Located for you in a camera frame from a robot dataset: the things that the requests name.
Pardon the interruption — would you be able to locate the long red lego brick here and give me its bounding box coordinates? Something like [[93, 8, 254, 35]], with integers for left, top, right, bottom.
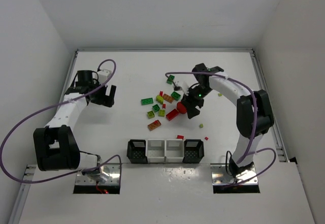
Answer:
[[166, 109, 179, 121]]

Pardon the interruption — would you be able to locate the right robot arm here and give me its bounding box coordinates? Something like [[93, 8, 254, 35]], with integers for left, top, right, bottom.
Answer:
[[181, 63, 274, 177]]

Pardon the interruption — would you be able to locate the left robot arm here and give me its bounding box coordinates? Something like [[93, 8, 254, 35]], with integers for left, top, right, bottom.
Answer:
[[33, 69, 116, 171]]

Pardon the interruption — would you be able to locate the green lego brick right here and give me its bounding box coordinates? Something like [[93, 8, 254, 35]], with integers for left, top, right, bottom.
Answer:
[[171, 91, 181, 101]]

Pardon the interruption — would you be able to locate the tan lego plate upper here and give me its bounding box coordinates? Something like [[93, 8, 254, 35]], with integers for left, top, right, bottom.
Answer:
[[162, 94, 174, 103]]

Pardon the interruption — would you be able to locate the tan lego plate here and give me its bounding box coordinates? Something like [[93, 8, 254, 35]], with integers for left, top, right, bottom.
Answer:
[[147, 120, 161, 131], [162, 94, 174, 103]]

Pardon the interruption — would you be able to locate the lime curved lego brick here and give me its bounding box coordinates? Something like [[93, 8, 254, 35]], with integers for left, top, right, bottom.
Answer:
[[156, 95, 164, 104]]

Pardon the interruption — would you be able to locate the far green lego brick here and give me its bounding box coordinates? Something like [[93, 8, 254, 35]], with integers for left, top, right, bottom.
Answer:
[[167, 75, 175, 84]]

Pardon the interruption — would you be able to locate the dark green square lego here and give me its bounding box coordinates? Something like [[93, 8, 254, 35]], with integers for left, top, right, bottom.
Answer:
[[152, 104, 160, 112]]

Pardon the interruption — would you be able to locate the long green lego brick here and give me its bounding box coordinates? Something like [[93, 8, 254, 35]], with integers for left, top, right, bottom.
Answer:
[[141, 98, 154, 106]]

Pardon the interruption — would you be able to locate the tan lego plate lower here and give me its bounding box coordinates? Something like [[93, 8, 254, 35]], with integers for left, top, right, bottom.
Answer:
[[147, 120, 161, 131]]

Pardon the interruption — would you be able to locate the far right black bin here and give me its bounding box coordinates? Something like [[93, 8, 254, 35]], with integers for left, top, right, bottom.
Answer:
[[182, 139, 205, 164]]

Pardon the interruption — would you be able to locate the black bin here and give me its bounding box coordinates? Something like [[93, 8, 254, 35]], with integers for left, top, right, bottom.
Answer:
[[126, 139, 148, 164], [182, 139, 205, 164]]

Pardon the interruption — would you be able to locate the right white bin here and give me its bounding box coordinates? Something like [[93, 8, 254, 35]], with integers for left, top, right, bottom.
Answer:
[[165, 139, 184, 163]]

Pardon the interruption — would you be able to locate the white bin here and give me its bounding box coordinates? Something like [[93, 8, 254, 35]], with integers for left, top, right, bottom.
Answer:
[[165, 139, 184, 163], [146, 139, 166, 164]]

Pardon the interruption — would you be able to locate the left white bin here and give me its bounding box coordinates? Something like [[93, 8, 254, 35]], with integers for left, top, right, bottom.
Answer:
[[146, 139, 166, 164]]

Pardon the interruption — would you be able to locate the far left black bin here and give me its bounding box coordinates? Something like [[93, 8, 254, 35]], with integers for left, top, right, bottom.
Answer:
[[126, 139, 148, 164]]

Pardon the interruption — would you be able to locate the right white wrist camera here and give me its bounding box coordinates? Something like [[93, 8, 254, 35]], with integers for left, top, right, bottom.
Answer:
[[173, 81, 189, 94]]

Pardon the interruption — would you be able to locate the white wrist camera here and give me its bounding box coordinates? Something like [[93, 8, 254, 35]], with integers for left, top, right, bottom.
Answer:
[[97, 69, 112, 84], [173, 81, 189, 94]]

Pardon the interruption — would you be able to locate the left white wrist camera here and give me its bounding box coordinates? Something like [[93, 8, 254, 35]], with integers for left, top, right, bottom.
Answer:
[[97, 69, 112, 84]]

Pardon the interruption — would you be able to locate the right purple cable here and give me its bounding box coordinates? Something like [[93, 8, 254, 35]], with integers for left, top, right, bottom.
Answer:
[[165, 71, 277, 189]]

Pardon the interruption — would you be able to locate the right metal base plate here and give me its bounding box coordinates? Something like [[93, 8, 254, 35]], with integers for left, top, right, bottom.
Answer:
[[210, 164, 258, 186]]

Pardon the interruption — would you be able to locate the metal base plate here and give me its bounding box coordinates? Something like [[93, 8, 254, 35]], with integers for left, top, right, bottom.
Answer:
[[75, 163, 121, 186], [210, 164, 258, 186]]

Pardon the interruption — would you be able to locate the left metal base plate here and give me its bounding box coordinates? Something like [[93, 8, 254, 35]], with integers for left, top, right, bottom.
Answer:
[[75, 163, 121, 186]]

